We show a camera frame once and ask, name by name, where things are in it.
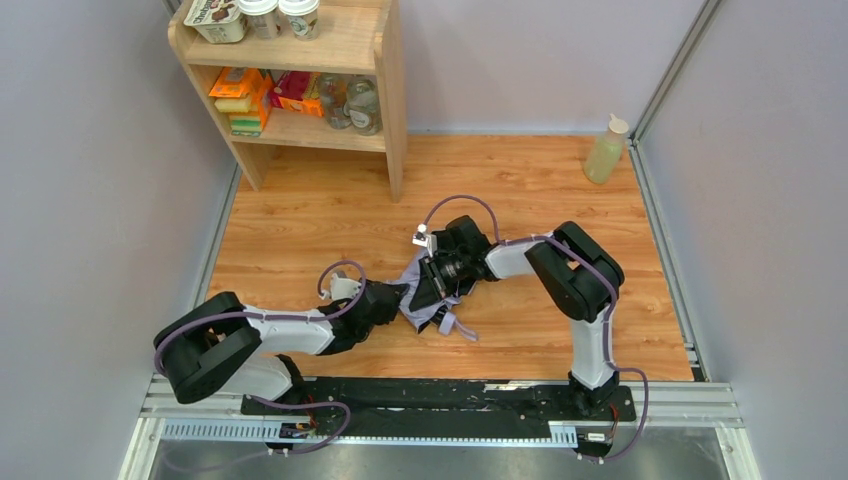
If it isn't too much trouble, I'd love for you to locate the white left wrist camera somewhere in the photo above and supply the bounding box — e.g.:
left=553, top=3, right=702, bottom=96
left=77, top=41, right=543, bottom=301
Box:
left=329, top=273, right=362, bottom=301

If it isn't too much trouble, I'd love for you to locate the yellow green sponge stack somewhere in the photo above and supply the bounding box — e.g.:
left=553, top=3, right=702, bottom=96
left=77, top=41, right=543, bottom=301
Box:
left=214, top=94, right=271, bottom=137

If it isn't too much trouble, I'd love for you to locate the clear glass jar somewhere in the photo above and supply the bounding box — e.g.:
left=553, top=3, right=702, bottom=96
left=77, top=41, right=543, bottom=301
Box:
left=318, top=72, right=352, bottom=129

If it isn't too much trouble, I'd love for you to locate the white lidded cup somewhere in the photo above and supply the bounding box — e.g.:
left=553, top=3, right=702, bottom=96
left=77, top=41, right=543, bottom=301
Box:
left=278, top=0, right=320, bottom=41

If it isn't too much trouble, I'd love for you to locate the white yogurt cup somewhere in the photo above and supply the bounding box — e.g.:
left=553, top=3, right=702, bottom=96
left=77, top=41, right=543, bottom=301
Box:
left=237, top=0, right=281, bottom=40

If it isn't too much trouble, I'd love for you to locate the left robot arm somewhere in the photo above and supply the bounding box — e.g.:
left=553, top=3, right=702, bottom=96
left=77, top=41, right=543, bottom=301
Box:
left=153, top=273, right=408, bottom=404

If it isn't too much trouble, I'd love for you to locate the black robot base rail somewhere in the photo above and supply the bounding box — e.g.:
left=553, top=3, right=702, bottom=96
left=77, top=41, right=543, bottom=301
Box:
left=281, top=377, right=638, bottom=440

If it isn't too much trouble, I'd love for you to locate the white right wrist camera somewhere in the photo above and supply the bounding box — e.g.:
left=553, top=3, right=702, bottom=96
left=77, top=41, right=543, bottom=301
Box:
left=411, top=223, right=438, bottom=258

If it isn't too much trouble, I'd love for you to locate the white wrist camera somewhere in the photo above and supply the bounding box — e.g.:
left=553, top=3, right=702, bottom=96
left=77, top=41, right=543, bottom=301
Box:
left=411, top=223, right=438, bottom=258
left=329, top=273, right=362, bottom=301

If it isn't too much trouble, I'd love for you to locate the labelled glass jar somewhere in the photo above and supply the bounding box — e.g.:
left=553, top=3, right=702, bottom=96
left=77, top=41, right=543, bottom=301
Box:
left=346, top=75, right=382, bottom=136

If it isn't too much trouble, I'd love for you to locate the red snack package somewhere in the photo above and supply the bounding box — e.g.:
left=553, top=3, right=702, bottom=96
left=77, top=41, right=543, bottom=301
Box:
left=268, top=70, right=324, bottom=117

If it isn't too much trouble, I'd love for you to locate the orange snack box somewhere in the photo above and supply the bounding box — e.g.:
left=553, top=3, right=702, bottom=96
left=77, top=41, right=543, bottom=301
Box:
left=209, top=67, right=264, bottom=98

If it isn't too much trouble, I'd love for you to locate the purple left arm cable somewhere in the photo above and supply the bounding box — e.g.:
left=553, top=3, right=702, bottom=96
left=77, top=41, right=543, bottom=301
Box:
left=153, top=259, right=368, bottom=378

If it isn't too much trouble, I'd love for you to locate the green liquid squeeze bottle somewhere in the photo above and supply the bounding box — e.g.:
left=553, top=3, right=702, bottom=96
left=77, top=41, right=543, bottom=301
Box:
left=583, top=113, right=630, bottom=185

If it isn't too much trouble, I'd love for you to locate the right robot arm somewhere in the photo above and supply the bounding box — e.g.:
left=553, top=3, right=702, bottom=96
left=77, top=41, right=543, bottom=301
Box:
left=398, top=216, right=625, bottom=409

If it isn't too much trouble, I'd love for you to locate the chocolate yogurt tub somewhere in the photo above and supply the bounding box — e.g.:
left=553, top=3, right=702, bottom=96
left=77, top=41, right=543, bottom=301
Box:
left=183, top=0, right=247, bottom=44

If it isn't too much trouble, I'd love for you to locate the lavender folding umbrella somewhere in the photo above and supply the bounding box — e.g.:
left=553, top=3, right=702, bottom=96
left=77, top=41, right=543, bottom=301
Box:
left=389, top=249, right=479, bottom=342

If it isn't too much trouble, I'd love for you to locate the wooden shelf unit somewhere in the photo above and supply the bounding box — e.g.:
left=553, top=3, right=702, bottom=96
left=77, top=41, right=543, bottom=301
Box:
left=167, top=1, right=408, bottom=201

